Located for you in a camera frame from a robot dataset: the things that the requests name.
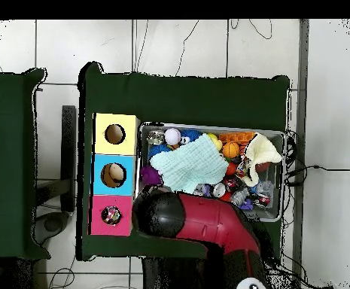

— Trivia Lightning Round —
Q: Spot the mint green waffle cloth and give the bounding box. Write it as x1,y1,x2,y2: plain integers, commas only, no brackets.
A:
149,132,230,195

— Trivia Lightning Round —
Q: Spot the colourful dotted cloth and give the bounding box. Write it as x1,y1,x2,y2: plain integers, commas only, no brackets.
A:
101,205,122,226

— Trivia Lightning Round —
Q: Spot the wooden box with three holes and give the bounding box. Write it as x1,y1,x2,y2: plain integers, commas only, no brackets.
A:
87,112,142,236

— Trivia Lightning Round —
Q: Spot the blue spiky rubber ball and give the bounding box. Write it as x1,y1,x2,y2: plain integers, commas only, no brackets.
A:
178,128,202,145
147,143,173,160

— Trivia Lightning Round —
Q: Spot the white toy baseball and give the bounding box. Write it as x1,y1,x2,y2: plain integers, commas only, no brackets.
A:
164,128,182,146

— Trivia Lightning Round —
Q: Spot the purple spiky rubber toy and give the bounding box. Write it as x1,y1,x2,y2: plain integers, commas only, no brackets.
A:
140,164,163,185

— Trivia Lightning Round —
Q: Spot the crushed silver can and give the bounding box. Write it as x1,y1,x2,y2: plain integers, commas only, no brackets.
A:
146,129,166,145

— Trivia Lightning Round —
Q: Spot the orange toy basketball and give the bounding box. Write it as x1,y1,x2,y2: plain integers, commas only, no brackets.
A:
222,141,241,160

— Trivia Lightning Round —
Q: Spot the orange plastic building block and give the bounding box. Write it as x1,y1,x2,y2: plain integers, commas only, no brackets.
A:
218,131,257,148

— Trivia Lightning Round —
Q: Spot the cream knitted cloth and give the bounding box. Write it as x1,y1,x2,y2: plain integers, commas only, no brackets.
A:
241,132,283,187

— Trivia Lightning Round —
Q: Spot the black upright panel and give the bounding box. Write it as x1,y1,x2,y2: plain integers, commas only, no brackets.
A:
60,105,77,212

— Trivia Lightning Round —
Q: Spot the grey round floor object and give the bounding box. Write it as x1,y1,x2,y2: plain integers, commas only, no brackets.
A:
34,211,71,245

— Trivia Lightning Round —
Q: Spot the dark green side table cloth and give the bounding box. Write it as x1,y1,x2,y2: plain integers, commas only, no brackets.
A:
0,68,51,260

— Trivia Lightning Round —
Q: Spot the silver wire mesh bin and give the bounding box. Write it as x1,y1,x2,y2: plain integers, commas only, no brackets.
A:
134,121,286,223

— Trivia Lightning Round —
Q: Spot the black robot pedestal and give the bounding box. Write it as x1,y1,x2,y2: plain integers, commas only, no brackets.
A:
141,257,224,289

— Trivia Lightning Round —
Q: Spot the black cable with plug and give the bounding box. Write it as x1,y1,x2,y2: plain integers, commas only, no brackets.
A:
285,163,350,186

